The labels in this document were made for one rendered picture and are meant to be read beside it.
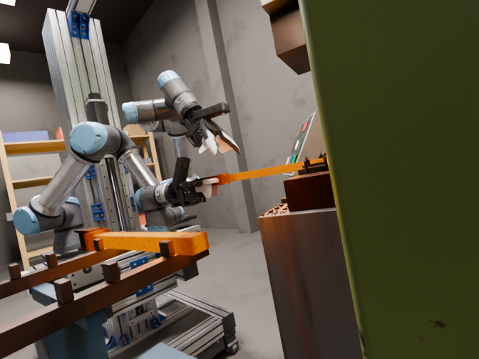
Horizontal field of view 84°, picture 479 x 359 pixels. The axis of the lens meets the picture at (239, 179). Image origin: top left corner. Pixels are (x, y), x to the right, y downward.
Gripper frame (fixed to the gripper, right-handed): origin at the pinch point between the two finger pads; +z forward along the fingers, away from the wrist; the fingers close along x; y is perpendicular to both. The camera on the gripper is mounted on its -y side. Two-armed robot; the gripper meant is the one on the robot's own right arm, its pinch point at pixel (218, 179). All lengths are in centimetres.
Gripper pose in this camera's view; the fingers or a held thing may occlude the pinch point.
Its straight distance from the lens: 84.6
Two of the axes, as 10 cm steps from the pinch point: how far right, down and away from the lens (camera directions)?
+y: 1.8, 9.8, 0.3
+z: 8.7, -1.4, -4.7
